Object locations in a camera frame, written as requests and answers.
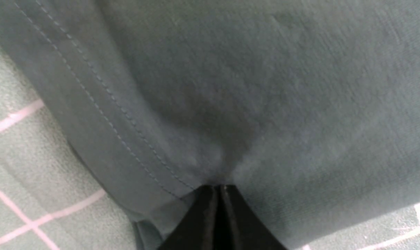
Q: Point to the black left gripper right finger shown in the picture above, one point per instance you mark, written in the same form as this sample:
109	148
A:
239	227

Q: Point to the green long-sleeved shirt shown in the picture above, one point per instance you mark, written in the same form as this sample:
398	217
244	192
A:
311	108

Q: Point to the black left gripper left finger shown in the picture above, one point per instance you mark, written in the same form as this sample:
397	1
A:
196	230

